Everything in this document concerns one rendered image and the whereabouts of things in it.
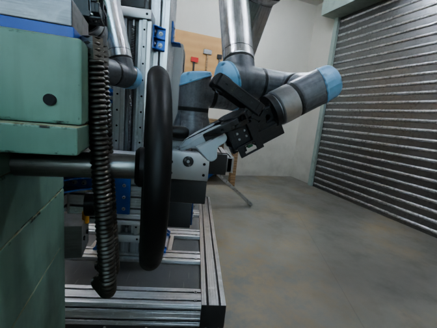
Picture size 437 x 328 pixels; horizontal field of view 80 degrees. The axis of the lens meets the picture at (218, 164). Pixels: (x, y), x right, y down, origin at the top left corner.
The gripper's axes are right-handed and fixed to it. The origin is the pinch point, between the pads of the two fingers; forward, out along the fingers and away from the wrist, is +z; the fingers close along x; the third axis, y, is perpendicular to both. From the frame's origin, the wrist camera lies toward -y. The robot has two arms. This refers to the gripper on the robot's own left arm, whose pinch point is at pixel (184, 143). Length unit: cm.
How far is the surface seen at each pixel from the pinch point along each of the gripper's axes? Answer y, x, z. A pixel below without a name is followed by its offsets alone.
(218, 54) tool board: -32, 320, -120
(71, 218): 7.0, 15.0, 31.1
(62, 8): -21.4, -17.8, 6.4
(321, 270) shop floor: 125, 74, -48
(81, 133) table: -9.4, -19.3, 10.9
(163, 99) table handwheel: -9.1, -21.8, 1.5
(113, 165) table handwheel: -3.9, -12.8, 11.1
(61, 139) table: -9.7, -21.0, 12.6
